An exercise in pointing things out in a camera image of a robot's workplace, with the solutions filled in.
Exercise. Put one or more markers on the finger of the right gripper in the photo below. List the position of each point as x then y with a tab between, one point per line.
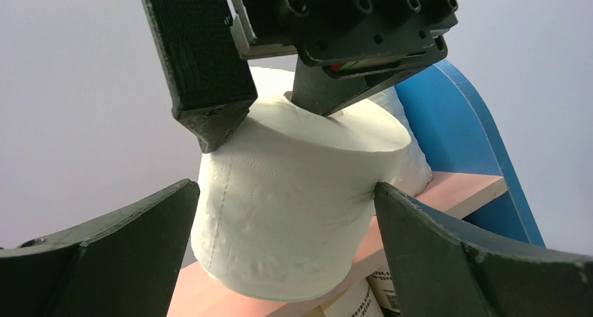
210	85

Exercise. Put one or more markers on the white roll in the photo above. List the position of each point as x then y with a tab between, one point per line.
413	171
286	201

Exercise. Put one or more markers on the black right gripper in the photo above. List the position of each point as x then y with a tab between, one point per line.
361	47

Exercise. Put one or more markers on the brown paper roll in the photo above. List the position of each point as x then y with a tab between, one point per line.
356	301
381	284

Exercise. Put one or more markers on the blue shelf with coloured boards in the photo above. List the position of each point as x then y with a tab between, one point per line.
473	179

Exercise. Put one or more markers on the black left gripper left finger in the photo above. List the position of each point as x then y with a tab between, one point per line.
124	263

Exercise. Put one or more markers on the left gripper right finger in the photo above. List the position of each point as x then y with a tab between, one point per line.
443	266

